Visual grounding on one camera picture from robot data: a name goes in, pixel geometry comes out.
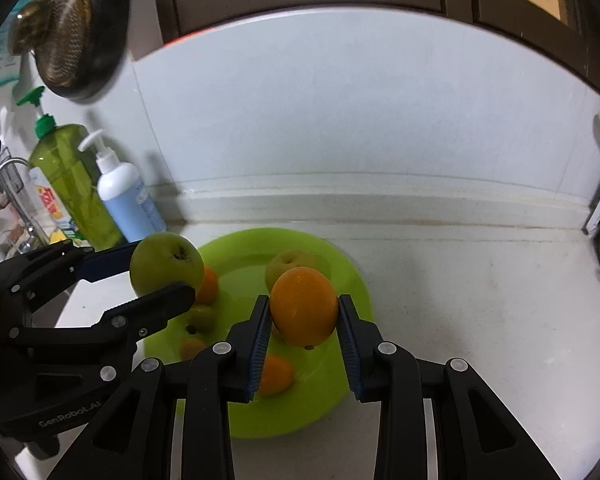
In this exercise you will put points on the small green tomato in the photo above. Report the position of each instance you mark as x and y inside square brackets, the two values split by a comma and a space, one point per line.
[201, 316]

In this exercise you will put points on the small orange kumquat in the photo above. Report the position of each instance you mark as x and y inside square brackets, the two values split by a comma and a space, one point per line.
[304, 310]
[276, 375]

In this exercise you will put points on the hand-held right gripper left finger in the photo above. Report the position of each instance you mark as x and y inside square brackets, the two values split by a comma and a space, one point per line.
[260, 350]

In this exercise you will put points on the black wok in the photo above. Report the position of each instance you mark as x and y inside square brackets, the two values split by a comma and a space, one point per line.
[107, 25]

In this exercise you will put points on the green plate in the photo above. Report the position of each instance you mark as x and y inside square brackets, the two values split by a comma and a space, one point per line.
[315, 385]

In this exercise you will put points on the small copper pot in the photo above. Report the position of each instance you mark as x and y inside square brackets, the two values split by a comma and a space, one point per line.
[27, 25]

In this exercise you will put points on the copper mesh strainer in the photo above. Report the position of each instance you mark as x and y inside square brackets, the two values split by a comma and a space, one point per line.
[65, 35]

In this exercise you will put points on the orange tangerine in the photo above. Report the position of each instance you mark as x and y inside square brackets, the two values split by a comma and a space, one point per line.
[208, 285]
[192, 348]

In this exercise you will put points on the teal paper towel pack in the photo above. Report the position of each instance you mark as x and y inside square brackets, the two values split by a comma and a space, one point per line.
[0, 70]

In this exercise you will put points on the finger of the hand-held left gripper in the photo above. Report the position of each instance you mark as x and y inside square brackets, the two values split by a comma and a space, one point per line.
[150, 305]
[105, 262]

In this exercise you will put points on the green apple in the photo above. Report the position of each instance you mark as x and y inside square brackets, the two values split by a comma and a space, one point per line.
[165, 265]

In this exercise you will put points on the green dish soap bottle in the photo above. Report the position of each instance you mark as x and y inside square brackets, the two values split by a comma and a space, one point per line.
[75, 185]

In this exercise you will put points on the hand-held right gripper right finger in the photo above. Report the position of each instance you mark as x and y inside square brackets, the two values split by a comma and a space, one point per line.
[351, 355]

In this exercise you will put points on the yellow-green apple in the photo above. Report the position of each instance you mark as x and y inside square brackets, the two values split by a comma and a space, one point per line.
[287, 266]

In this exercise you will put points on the white pump lotion bottle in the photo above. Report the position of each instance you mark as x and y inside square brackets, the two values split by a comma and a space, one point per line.
[125, 195]

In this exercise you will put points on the slim gooseneck faucet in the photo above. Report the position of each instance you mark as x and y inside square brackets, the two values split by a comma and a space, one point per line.
[27, 240]

